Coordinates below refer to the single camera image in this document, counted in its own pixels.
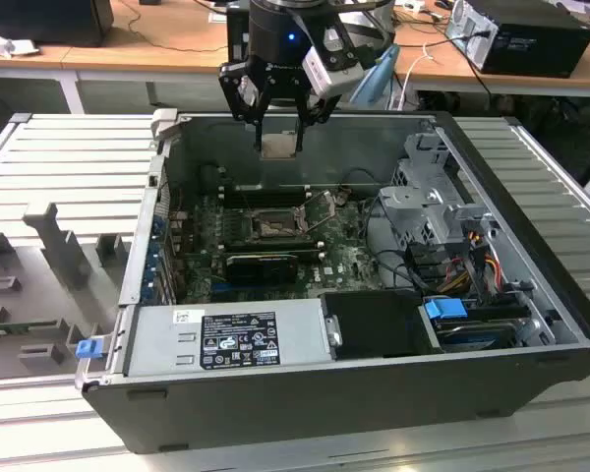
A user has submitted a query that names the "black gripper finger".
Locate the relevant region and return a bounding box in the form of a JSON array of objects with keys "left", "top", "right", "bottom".
[
  {"left": 295, "top": 91, "right": 344, "bottom": 151},
  {"left": 219, "top": 59, "right": 271, "bottom": 151}
]

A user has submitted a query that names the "silver square CPU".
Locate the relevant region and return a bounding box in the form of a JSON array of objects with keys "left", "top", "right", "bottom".
[{"left": 260, "top": 131, "right": 299, "bottom": 161}]

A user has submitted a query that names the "metal socket cover frame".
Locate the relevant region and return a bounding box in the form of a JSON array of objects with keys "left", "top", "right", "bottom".
[{"left": 294, "top": 189, "right": 338, "bottom": 237}]

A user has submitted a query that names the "black CPU socket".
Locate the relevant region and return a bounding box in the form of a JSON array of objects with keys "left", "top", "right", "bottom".
[{"left": 244, "top": 206, "right": 310, "bottom": 243}]

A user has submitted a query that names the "blue expansion slot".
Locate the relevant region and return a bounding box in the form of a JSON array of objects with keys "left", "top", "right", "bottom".
[{"left": 209, "top": 281, "right": 296, "bottom": 297}]

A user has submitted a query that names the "small black box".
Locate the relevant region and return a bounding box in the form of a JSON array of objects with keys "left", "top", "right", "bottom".
[{"left": 225, "top": 5, "right": 251, "bottom": 66}]

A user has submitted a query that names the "grey plastic case latch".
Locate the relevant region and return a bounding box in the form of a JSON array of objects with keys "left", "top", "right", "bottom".
[{"left": 149, "top": 108, "right": 180, "bottom": 142}]

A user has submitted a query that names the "grey metal drive cage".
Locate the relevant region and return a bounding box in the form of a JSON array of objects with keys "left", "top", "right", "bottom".
[{"left": 377, "top": 130, "right": 499, "bottom": 258}]

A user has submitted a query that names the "wooden desk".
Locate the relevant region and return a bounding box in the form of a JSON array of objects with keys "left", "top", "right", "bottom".
[
  {"left": 61, "top": 0, "right": 410, "bottom": 107},
  {"left": 0, "top": 0, "right": 115, "bottom": 115},
  {"left": 392, "top": 0, "right": 590, "bottom": 99}
]

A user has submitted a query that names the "green motherboard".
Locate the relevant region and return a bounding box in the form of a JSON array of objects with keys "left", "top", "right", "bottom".
[{"left": 176, "top": 189, "right": 389, "bottom": 304}]

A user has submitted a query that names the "black graphics card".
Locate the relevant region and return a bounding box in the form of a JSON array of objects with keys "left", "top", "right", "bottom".
[{"left": 224, "top": 253, "right": 299, "bottom": 285}]

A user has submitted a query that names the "large black box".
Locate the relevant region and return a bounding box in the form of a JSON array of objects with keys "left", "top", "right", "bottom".
[{"left": 0, "top": 0, "right": 115, "bottom": 48}]

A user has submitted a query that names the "black desktop PC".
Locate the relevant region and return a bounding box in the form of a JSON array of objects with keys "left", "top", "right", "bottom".
[{"left": 444, "top": 0, "right": 590, "bottom": 80}]

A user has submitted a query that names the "crumpled white paper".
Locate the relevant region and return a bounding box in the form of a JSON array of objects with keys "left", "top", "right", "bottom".
[{"left": 0, "top": 27, "right": 41, "bottom": 59}]

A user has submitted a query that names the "grey plastic parts rack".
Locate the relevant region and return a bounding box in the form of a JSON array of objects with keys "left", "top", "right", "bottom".
[{"left": 0, "top": 201, "right": 134, "bottom": 383}]

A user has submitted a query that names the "silver power supply unit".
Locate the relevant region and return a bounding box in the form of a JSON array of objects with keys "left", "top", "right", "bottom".
[{"left": 126, "top": 298, "right": 333, "bottom": 379}]

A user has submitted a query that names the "hard disk in blue carrier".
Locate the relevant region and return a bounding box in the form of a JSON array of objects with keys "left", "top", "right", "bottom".
[{"left": 422, "top": 296, "right": 518, "bottom": 353}]

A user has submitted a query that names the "black open PC case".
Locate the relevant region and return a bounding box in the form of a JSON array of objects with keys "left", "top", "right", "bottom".
[{"left": 73, "top": 108, "right": 590, "bottom": 456}]

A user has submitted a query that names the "blue case latch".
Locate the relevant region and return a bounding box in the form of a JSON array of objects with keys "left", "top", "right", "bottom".
[{"left": 77, "top": 338, "right": 102, "bottom": 361}]

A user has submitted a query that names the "green RAM stick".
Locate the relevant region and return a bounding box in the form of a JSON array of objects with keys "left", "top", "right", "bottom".
[{"left": 0, "top": 321, "right": 61, "bottom": 334}]

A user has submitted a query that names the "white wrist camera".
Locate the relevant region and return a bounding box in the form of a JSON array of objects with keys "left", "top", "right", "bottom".
[{"left": 302, "top": 29, "right": 366, "bottom": 94}]

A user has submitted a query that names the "white cable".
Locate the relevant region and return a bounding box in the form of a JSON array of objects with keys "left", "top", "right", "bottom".
[{"left": 387, "top": 41, "right": 435, "bottom": 112}]

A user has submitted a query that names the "black looped wire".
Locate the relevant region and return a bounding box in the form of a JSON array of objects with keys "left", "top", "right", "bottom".
[{"left": 362, "top": 195, "right": 425, "bottom": 292}]

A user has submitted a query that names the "black power cable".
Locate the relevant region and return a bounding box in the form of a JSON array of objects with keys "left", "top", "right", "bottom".
[{"left": 446, "top": 32, "right": 495, "bottom": 97}]

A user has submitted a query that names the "yellow red wire bundle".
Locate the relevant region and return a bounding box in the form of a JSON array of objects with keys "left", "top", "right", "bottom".
[{"left": 437, "top": 254, "right": 503, "bottom": 297}]

